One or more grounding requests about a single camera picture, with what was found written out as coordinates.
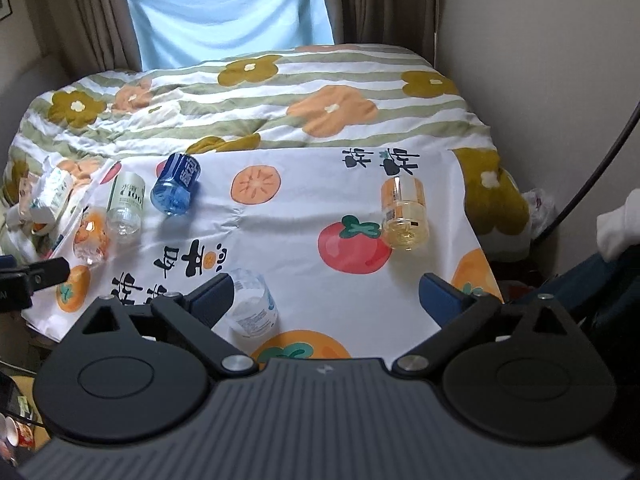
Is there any clear bottle white label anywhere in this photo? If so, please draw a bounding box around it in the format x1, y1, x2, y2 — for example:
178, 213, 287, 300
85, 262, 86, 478
214, 269, 279, 339

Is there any light blue curtain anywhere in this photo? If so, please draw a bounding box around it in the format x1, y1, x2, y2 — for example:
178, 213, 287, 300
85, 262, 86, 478
122, 0, 336, 72

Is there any beige curtain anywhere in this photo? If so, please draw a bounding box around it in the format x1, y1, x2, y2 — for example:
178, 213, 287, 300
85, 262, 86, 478
320, 0, 442, 63
36, 0, 144, 82

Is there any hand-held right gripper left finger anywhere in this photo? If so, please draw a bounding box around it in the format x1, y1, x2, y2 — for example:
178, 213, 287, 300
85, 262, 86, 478
80, 274, 261, 379

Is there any red and white container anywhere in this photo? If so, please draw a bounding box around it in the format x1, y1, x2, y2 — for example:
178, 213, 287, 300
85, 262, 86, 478
0, 412, 38, 448

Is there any dark blue cloth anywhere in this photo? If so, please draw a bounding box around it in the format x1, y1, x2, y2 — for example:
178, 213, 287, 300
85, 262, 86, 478
505, 247, 640, 343

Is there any blue plastic bottle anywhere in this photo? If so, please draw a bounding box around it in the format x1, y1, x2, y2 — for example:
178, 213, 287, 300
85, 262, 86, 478
150, 152, 202, 217

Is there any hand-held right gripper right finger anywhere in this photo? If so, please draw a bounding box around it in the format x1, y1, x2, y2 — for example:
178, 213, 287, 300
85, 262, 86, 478
392, 273, 576, 378

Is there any clear cup with orange print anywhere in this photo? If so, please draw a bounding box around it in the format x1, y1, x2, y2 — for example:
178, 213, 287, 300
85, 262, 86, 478
73, 206, 111, 266

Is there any black cable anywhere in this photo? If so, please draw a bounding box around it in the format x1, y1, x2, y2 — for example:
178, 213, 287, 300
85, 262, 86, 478
530, 100, 640, 247

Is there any white plastic wrapper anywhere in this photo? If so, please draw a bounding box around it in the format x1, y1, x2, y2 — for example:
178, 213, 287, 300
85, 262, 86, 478
2, 204, 51, 237

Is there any white plastic bag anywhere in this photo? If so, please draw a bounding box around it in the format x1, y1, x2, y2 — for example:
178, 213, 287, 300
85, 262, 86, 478
522, 187, 562, 242

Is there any striped floral blanket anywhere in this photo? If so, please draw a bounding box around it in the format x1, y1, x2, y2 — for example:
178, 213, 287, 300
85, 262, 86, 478
0, 44, 532, 252

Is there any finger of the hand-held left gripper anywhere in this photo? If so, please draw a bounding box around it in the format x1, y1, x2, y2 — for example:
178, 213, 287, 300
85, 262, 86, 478
0, 256, 71, 295

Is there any white fruit-print cloth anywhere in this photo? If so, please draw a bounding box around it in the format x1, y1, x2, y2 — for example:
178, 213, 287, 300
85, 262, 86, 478
22, 147, 504, 361

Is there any yellow cup with orange label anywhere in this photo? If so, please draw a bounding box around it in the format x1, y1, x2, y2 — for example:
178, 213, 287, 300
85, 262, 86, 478
380, 176, 431, 251

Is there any white tissue packet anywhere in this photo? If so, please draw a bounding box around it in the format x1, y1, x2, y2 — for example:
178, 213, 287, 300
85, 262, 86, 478
29, 166, 72, 224

